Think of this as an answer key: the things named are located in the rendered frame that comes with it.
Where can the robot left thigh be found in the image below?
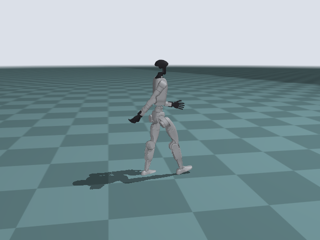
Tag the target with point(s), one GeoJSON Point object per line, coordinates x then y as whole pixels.
{"type": "Point", "coordinates": [154, 133]}

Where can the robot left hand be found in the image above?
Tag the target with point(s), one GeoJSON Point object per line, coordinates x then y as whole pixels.
{"type": "Point", "coordinates": [177, 104]}

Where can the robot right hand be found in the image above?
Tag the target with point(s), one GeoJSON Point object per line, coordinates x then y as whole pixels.
{"type": "Point", "coordinates": [136, 118]}

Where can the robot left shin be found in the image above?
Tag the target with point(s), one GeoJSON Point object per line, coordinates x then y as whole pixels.
{"type": "Point", "coordinates": [149, 153]}

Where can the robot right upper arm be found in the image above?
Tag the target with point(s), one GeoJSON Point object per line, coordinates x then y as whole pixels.
{"type": "Point", "coordinates": [160, 87]}

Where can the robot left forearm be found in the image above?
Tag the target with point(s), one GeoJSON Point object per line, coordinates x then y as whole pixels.
{"type": "Point", "coordinates": [168, 104]}

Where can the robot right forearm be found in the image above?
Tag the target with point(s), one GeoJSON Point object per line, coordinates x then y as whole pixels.
{"type": "Point", "coordinates": [147, 106]}

